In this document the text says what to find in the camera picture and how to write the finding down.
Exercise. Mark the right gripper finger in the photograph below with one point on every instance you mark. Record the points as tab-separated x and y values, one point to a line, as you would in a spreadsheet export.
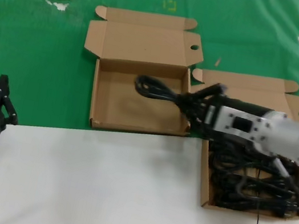
198	123
208	90

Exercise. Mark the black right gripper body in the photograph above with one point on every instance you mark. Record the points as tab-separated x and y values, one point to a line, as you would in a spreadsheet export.
243	105

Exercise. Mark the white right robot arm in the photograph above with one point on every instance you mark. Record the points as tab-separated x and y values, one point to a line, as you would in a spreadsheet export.
292	137

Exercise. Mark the open brown cardboard box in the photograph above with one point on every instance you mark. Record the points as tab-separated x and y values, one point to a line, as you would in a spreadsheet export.
243	88
139	37

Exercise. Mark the short wooden piece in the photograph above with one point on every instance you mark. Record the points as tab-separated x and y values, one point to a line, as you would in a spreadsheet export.
218	62

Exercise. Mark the green table cloth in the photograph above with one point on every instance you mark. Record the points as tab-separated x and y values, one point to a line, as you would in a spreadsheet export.
32	53

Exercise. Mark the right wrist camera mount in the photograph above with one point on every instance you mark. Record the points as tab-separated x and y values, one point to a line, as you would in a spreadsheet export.
229	121

